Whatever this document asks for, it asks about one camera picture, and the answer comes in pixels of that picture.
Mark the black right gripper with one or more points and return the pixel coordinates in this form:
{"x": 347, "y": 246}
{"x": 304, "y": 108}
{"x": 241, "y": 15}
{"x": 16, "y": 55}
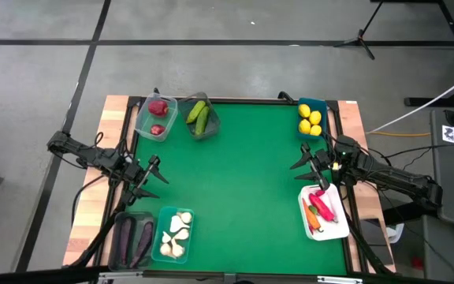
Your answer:
{"x": 327, "y": 163}

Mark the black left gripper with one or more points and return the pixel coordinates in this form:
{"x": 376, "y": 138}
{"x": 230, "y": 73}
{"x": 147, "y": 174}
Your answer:
{"x": 136, "y": 175}

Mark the yellow lemon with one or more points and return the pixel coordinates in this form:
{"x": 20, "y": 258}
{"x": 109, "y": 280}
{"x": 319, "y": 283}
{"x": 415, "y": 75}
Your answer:
{"x": 304, "y": 126}
{"x": 315, "y": 117}
{"x": 316, "y": 130}
{"x": 304, "y": 110}

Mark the small green pepper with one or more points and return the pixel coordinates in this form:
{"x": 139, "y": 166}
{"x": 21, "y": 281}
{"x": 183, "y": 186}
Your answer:
{"x": 313, "y": 209}

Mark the long red chili pepper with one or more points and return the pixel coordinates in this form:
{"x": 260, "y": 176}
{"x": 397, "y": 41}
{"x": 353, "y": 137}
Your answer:
{"x": 322, "y": 207}

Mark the orange carrot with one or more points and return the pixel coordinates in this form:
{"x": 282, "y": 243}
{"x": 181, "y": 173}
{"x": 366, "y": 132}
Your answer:
{"x": 311, "y": 217}

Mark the dark red beet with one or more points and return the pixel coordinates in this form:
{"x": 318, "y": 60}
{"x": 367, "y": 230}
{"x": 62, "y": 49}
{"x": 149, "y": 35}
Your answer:
{"x": 157, "y": 129}

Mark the white garlic cluster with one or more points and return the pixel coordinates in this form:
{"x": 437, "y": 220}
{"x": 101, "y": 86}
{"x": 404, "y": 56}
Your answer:
{"x": 166, "y": 237}

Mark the dark purple eggplant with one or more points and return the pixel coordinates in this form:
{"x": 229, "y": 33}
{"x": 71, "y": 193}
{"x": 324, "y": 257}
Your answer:
{"x": 125, "y": 240}
{"x": 143, "y": 244}

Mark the red apple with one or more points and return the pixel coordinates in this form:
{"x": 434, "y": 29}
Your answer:
{"x": 158, "y": 108}

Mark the green cucumber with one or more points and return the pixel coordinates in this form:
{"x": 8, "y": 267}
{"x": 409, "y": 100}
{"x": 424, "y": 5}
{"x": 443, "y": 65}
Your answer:
{"x": 202, "y": 120}
{"x": 194, "y": 112}

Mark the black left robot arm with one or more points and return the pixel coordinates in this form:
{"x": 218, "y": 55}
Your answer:
{"x": 89, "y": 155}

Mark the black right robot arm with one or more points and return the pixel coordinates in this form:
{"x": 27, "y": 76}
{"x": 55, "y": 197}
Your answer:
{"x": 392, "y": 173}

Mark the blue plastic bin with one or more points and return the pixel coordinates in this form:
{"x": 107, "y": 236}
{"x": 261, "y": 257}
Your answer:
{"x": 300, "y": 136}

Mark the teal plastic bin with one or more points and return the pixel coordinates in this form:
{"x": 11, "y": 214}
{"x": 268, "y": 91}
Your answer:
{"x": 158, "y": 236}

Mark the clear plastic bin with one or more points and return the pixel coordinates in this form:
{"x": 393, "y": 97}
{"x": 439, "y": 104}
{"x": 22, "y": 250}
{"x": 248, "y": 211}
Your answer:
{"x": 144, "y": 122}

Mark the white plastic bin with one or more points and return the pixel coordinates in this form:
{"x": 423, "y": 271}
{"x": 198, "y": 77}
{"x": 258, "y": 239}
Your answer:
{"x": 335, "y": 229}

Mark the green table mat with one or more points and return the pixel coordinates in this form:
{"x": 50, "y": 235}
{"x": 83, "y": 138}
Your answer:
{"x": 231, "y": 197}

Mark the smoky grey plastic bin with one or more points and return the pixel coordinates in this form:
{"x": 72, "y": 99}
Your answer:
{"x": 112, "y": 252}
{"x": 213, "y": 126}

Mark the white sticker label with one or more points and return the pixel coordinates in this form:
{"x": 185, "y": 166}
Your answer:
{"x": 351, "y": 102}

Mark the black flat box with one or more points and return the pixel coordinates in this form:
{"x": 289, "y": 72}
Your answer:
{"x": 373, "y": 236}

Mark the white plastic piece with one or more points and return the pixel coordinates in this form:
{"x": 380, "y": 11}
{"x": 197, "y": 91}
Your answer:
{"x": 395, "y": 232}

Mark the grey cabinet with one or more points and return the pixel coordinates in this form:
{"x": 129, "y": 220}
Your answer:
{"x": 420, "y": 244}

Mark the black tripod stand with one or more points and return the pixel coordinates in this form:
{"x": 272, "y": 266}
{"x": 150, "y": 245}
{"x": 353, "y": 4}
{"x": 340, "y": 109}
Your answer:
{"x": 360, "y": 38}

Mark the black frame clamp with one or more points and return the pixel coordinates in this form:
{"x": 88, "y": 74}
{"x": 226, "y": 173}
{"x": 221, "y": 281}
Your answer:
{"x": 156, "y": 92}
{"x": 286, "y": 96}

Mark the silver metal bracket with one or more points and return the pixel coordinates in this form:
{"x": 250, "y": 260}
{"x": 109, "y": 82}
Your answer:
{"x": 118, "y": 276}
{"x": 339, "y": 280}

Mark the black desk frame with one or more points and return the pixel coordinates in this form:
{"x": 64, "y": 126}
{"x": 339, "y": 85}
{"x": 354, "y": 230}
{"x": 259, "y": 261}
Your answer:
{"x": 424, "y": 102}

